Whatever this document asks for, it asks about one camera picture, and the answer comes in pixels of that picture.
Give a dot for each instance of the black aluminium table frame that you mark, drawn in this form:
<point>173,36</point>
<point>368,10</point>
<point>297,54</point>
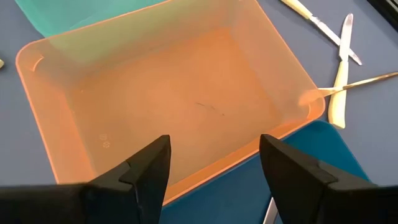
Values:
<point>388,9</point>

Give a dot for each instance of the teal plastic bin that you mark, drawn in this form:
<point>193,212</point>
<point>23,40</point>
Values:
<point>77,15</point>

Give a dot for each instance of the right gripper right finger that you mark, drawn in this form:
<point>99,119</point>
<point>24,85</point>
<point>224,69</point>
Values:
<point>326,205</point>

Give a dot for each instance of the orange plastic bin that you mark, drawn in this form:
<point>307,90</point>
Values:
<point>171,93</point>

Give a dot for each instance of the blue plastic bin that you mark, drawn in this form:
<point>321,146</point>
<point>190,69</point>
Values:
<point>224,199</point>

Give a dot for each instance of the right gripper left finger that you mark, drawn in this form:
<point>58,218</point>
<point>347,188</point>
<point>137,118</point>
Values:
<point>93,205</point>

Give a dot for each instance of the grey-blue table mat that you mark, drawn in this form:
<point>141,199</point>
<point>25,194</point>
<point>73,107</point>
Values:
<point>373,140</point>

